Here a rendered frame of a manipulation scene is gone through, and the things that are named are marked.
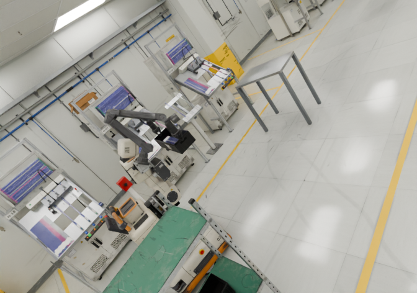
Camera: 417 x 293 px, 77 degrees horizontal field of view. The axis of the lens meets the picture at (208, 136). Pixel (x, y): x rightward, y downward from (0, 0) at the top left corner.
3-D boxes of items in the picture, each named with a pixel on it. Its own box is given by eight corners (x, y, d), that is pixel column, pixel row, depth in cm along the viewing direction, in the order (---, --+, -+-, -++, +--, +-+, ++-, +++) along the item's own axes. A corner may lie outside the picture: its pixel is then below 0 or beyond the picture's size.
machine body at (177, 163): (197, 162, 436) (173, 134, 413) (170, 195, 403) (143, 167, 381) (177, 161, 488) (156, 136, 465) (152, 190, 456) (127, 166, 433)
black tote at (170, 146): (161, 146, 269) (153, 139, 265) (172, 135, 274) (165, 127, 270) (182, 154, 218) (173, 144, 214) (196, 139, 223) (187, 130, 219)
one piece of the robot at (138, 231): (180, 283, 228) (112, 225, 197) (161, 254, 276) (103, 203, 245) (206, 252, 238) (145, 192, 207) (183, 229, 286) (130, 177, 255)
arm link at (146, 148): (105, 121, 214) (101, 120, 204) (116, 108, 215) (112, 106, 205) (149, 154, 216) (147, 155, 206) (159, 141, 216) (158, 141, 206)
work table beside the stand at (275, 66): (311, 124, 321) (280, 70, 292) (265, 132, 374) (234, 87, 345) (321, 102, 346) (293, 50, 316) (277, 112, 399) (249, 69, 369)
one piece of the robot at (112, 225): (135, 238, 216) (108, 233, 206) (127, 223, 247) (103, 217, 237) (141, 225, 218) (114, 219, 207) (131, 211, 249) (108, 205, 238)
